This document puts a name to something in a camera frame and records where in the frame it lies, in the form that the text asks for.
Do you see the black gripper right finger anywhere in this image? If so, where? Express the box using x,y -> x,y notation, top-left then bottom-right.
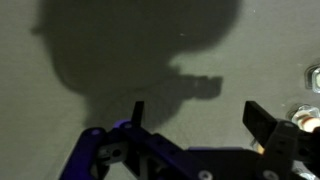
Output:
243,101 -> 320,180

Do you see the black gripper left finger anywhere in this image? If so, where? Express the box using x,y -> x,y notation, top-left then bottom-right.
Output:
59,101 -> 214,180

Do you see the clear packet with cracker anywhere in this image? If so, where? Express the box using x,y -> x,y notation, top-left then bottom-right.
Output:
287,104 -> 320,132

